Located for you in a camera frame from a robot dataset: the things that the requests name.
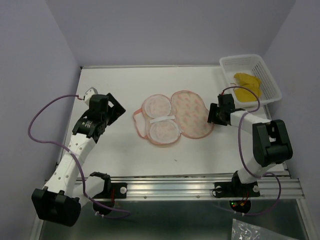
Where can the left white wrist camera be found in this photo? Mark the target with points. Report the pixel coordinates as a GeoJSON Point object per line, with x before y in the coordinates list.
{"type": "Point", "coordinates": [88, 94]}

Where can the white plastic basket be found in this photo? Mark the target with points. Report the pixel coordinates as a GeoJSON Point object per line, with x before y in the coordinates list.
{"type": "Point", "coordinates": [251, 64]}

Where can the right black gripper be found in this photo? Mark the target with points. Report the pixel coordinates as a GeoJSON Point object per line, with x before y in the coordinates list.
{"type": "Point", "coordinates": [211, 117]}

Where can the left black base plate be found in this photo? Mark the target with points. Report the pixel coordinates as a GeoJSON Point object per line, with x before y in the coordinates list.
{"type": "Point", "coordinates": [111, 190]}

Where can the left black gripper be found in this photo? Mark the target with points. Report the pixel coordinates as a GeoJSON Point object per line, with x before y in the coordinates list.
{"type": "Point", "coordinates": [116, 110]}

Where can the clear plastic bag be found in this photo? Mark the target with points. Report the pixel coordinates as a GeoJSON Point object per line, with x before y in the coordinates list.
{"type": "Point", "coordinates": [245, 231]}

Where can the yellow bra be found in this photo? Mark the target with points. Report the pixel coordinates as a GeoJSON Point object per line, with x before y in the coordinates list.
{"type": "Point", "coordinates": [250, 87]}

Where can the aluminium mounting rail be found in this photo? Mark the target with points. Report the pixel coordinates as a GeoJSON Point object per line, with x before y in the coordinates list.
{"type": "Point", "coordinates": [200, 188]}

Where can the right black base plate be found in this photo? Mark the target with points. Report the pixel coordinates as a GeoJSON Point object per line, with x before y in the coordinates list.
{"type": "Point", "coordinates": [232, 190]}

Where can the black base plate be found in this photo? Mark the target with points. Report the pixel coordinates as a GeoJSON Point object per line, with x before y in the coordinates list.
{"type": "Point", "coordinates": [232, 190]}
{"type": "Point", "coordinates": [111, 190]}

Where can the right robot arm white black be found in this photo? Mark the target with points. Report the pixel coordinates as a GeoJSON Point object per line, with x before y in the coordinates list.
{"type": "Point", "coordinates": [271, 144]}

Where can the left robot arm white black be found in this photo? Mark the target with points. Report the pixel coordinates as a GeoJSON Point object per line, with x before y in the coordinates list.
{"type": "Point", "coordinates": [62, 197]}

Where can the floral mesh laundry bag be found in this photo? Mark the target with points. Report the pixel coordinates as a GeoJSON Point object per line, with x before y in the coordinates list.
{"type": "Point", "coordinates": [163, 120]}

